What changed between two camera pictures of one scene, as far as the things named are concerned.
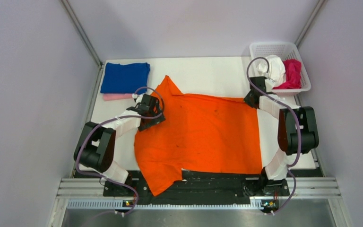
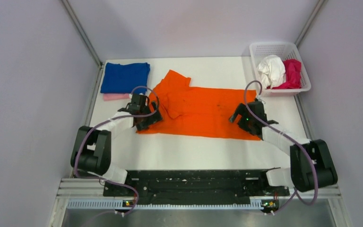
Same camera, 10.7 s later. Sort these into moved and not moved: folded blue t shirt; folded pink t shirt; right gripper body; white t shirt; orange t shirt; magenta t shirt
Moved: right gripper body; orange t shirt
Not moved: magenta t shirt; white t shirt; folded pink t shirt; folded blue t shirt
